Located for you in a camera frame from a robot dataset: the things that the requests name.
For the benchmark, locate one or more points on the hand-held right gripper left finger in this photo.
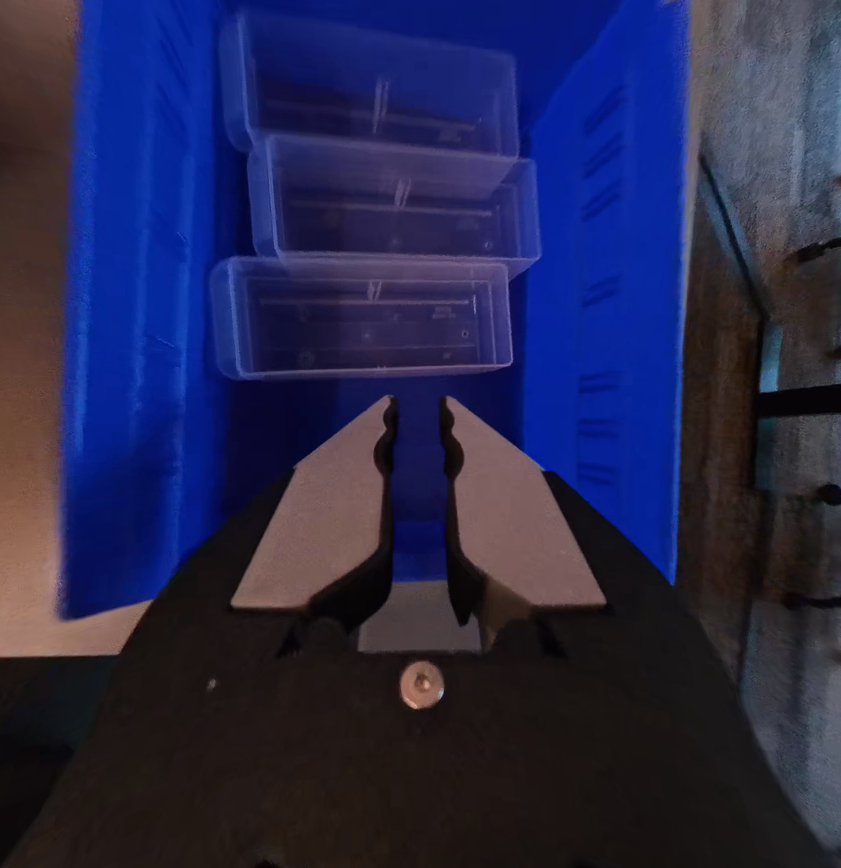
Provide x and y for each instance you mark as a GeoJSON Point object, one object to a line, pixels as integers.
{"type": "Point", "coordinates": [312, 529]}

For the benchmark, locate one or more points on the blue plastic bin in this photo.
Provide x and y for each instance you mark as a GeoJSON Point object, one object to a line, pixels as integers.
{"type": "Point", "coordinates": [142, 339]}

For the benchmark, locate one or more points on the clear plastic drawer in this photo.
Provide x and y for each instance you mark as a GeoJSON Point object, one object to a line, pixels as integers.
{"type": "Point", "coordinates": [366, 74]}
{"type": "Point", "coordinates": [359, 319]}
{"type": "Point", "coordinates": [393, 210]}

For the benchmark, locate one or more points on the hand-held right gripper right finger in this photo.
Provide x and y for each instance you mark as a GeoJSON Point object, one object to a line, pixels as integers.
{"type": "Point", "coordinates": [522, 536]}

